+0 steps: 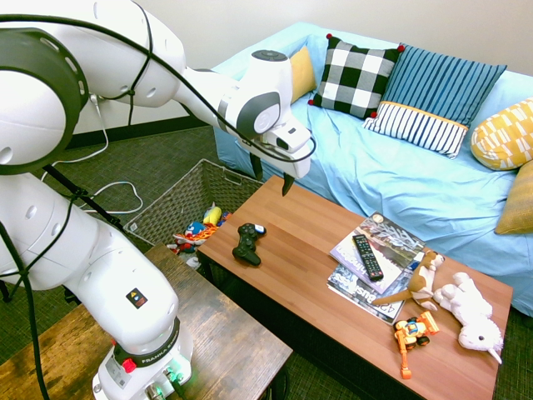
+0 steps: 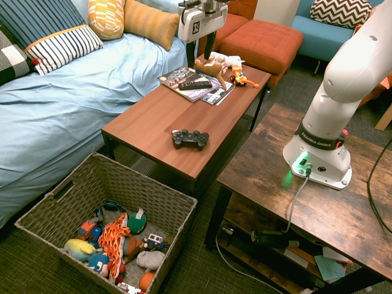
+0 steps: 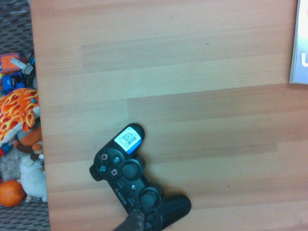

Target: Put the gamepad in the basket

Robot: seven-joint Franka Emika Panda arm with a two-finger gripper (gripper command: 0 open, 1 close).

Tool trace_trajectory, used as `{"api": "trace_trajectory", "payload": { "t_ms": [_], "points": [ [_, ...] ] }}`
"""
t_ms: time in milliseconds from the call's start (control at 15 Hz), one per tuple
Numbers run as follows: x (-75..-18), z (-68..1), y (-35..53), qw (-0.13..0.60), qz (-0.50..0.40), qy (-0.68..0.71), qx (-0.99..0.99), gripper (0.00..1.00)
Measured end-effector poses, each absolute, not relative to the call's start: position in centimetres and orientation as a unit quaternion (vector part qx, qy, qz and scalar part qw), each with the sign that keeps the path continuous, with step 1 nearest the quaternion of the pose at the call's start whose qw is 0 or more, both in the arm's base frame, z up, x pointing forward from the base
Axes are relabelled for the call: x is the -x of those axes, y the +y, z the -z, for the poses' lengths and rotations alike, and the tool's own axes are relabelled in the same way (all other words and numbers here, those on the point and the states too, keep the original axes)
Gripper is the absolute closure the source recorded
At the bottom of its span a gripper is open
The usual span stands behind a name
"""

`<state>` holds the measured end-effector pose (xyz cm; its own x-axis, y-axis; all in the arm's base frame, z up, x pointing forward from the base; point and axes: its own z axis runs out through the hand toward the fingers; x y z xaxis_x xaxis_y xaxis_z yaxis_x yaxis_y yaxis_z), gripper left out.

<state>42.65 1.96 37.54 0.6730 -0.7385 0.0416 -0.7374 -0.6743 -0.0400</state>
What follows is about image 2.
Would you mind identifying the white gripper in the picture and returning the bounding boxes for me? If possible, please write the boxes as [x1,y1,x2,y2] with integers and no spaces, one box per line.
[177,0,229,70]

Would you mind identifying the black gamepad with label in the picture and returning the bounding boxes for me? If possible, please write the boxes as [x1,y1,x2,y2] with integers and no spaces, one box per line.
[171,129,211,151]

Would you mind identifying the grey wicker basket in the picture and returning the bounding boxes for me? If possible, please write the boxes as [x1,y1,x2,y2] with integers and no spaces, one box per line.
[14,152,198,294]

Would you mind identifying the brown moose plush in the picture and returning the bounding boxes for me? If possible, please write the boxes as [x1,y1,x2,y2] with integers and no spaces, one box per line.
[193,58,228,91]

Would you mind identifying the white plush animal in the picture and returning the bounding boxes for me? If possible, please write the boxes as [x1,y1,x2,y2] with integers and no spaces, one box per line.
[208,51,246,76]

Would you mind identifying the black remote control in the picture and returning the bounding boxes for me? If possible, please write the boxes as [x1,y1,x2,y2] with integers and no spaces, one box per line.
[178,80,213,91]

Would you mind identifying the grey cover magazine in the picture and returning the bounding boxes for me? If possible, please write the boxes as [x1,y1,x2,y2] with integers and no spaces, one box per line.
[156,66,215,103]

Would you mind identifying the orange toy vehicle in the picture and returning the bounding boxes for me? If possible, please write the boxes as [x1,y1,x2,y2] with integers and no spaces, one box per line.
[229,66,260,89]

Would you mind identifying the blue title magazine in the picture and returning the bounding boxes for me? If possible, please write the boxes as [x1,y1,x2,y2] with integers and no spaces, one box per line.
[198,80,236,107]

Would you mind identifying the mustard ribbed pillow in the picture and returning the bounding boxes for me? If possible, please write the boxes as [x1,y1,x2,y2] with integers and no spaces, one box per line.
[123,0,181,51]

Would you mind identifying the large orange ottoman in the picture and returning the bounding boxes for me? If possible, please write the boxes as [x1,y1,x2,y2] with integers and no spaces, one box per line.
[219,19,304,89]

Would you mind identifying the reddish wood coffee table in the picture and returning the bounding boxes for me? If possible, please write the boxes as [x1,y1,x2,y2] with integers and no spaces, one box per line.
[101,55,272,197]

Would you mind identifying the yellow patterned pillow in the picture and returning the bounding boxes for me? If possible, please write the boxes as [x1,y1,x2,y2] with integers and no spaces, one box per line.
[88,0,126,41]

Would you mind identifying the blue armchair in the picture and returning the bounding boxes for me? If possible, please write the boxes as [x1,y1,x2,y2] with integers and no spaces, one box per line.
[290,0,385,64]

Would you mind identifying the bed with blue sheet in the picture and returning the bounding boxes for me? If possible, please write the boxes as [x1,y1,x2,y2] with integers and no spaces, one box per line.
[0,0,188,229]

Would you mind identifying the white striped orange-edged pillow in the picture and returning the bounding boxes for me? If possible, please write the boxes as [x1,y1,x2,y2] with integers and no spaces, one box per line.
[24,24,105,76]

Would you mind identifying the rustic brown wood table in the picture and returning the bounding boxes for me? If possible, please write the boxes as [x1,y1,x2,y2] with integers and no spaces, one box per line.
[204,102,392,294]

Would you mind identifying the black white chevron pillow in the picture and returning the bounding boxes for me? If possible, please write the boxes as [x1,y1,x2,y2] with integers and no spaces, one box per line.
[309,0,373,30]

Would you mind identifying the dark blue striped pillow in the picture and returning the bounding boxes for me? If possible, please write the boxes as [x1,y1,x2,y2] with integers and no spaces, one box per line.
[0,0,88,51]

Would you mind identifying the blue black headphones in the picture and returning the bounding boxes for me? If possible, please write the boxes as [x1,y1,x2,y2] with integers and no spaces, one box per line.
[93,201,128,222]

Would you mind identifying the green plush ball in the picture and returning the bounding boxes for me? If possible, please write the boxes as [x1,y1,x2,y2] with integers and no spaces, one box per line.
[127,208,148,235]

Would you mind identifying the black white checked pillow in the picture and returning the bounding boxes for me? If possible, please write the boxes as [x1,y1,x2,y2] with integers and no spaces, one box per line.
[0,29,36,87]

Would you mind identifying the white toy van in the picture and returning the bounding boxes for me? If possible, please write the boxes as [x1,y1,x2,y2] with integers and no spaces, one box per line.
[146,233,170,251]

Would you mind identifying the light wood furniture leg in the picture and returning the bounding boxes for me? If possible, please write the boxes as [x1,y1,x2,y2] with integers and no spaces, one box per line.
[374,102,392,132]

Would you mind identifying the black power brick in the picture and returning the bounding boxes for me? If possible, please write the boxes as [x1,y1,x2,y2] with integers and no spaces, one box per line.
[251,229,292,249]

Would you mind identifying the brown knitted doll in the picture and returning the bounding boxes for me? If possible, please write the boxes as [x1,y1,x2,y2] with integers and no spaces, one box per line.
[122,235,148,265]

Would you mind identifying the orange flame shark plush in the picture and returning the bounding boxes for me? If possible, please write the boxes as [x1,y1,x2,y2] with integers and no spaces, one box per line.
[97,212,132,284]

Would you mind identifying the orange toy truck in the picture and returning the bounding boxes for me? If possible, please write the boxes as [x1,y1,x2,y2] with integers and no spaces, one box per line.
[77,219,100,241]

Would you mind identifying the blue toy car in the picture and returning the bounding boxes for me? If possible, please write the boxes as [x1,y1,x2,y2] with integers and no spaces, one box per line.
[88,226,105,249]

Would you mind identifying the grey plush animal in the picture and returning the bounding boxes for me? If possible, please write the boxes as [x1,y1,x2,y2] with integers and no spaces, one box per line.
[136,250,166,271]

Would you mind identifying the white paper sheet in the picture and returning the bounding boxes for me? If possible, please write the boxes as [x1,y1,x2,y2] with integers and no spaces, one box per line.
[284,247,309,268]

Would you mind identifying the yellow plush toy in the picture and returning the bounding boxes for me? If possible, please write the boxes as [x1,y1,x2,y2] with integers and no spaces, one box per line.
[62,238,97,262]

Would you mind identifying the orange toy fruit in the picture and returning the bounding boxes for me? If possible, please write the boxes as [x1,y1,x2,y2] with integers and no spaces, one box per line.
[139,271,156,292]

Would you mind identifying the blue red hero plush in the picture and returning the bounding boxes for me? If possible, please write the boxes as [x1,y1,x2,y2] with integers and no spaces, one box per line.
[88,253,112,278]

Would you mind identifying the red white toy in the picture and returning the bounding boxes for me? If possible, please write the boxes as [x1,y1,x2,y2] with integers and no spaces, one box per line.
[116,281,145,294]

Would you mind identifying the teal paper sheet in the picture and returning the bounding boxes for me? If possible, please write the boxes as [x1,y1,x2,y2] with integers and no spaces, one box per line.
[314,254,347,281]

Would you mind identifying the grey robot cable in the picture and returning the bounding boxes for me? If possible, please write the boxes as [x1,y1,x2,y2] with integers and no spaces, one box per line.
[281,175,311,234]

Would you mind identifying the white cable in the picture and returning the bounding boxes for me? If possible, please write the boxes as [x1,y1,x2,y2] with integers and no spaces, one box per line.
[215,235,285,294]

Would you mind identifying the black cable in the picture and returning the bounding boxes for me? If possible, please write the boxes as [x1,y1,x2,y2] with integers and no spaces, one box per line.
[366,139,392,234]

